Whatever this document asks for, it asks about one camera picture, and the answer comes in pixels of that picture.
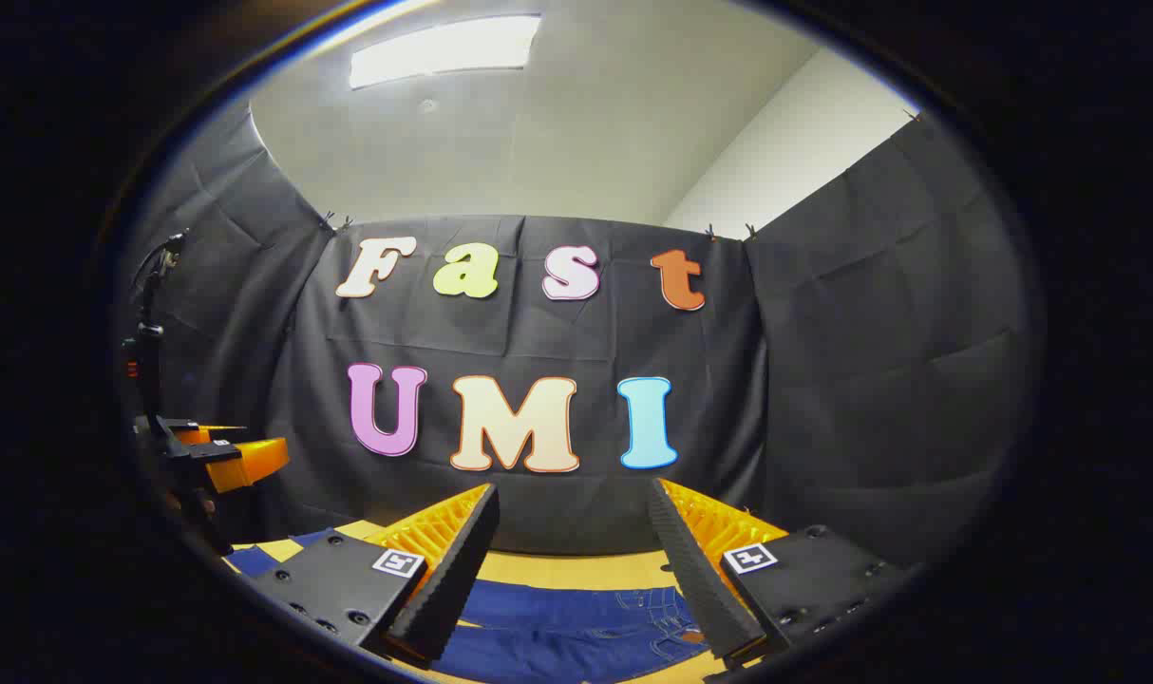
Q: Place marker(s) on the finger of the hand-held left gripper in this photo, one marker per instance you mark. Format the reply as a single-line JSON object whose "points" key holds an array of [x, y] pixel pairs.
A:
{"points": [[201, 434], [249, 463]]}

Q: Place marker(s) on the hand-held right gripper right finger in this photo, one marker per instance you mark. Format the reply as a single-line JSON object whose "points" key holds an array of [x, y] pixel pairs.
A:
{"points": [[700, 589]]}

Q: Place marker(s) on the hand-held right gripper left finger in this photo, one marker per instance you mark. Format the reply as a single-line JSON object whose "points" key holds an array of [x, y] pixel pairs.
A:
{"points": [[453, 579]]}

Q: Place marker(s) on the blue denim jeans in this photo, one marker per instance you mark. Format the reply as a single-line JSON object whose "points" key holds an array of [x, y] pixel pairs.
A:
{"points": [[557, 622]]}

